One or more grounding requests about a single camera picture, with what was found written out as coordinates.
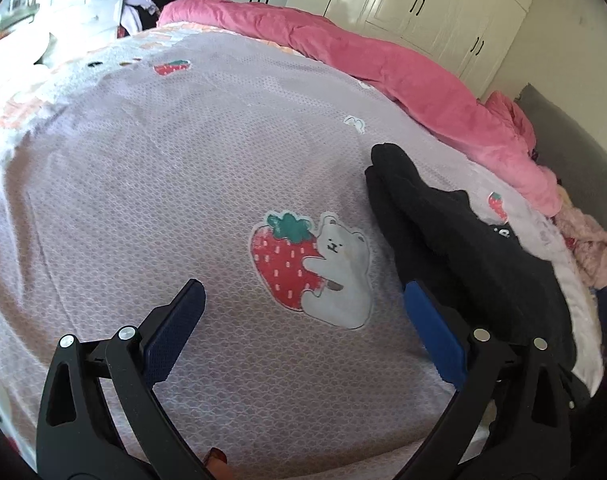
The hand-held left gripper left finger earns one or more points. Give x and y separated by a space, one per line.
176 330

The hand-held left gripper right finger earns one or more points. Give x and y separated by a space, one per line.
433 335

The black pants with orange cuffs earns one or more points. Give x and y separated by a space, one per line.
458 240

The pink crumpled clothes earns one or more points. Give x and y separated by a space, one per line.
591 250

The pile of dark clothes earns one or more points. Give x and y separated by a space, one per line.
148 7

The person's left hand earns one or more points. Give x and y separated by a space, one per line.
221 466

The strawberry printed bed sheet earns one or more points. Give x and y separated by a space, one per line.
183 160

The grey headboard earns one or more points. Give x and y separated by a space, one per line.
578 160

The pink fleece blanket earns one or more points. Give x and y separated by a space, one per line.
383 60

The white wardrobe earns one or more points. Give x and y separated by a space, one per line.
408 5

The white drawer cabinet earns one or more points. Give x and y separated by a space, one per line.
83 5

